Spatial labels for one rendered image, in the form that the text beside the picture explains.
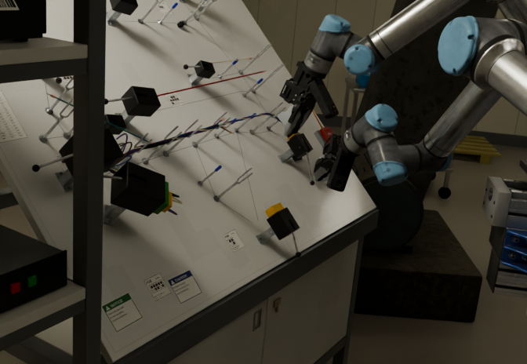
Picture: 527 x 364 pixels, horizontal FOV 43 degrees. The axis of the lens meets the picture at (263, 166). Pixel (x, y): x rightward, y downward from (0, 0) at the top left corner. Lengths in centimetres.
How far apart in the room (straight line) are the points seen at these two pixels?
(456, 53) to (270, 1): 586
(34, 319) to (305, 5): 627
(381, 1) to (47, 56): 628
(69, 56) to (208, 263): 70
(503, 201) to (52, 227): 105
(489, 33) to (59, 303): 93
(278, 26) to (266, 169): 536
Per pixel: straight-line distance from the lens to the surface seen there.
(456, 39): 141
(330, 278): 213
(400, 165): 166
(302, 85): 191
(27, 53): 98
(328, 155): 183
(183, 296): 148
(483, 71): 138
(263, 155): 192
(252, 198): 179
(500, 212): 175
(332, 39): 184
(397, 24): 170
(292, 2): 718
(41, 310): 112
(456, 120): 164
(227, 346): 171
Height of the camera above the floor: 159
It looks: 17 degrees down
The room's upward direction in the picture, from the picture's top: 5 degrees clockwise
